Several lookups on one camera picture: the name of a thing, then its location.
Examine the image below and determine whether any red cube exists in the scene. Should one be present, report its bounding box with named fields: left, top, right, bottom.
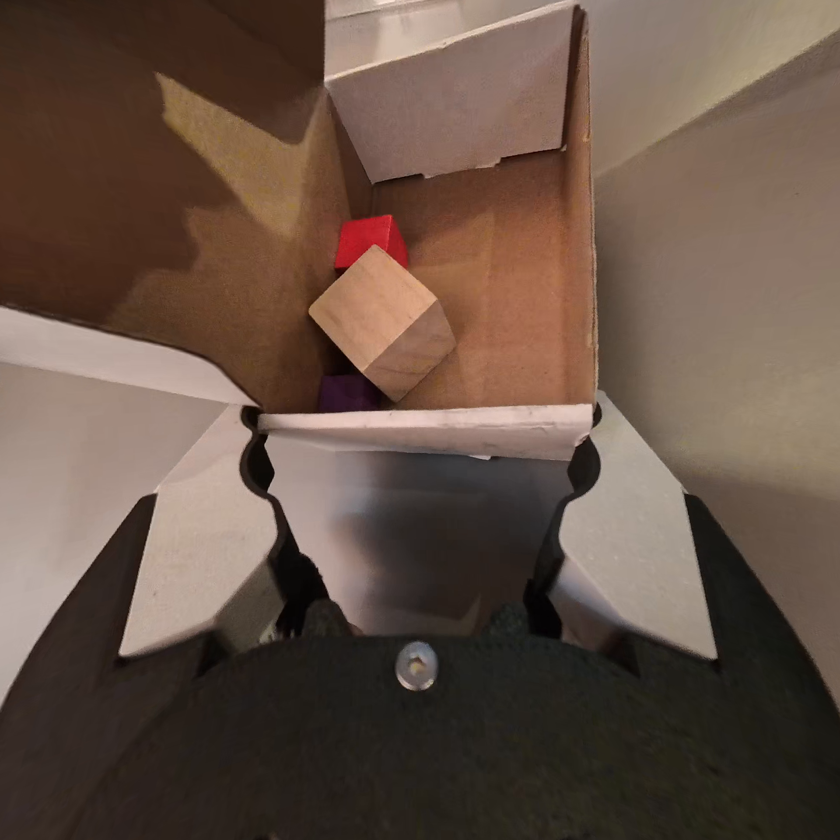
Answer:
left=333, top=214, right=409, bottom=271

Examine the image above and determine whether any white cardboard box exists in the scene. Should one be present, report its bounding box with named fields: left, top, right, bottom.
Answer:
left=0, top=0, right=599, bottom=637

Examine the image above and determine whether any wooden block with blue face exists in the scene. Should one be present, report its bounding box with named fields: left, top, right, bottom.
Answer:
left=308, top=245, right=457, bottom=403

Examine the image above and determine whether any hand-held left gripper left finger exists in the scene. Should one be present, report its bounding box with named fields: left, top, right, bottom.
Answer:
left=119, top=404, right=291, bottom=658

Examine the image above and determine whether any purple cube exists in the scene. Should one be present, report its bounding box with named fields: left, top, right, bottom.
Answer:
left=318, top=374, right=382, bottom=413

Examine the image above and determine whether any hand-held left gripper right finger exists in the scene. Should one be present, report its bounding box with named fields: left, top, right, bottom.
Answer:
left=525, top=392, right=721, bottom=661

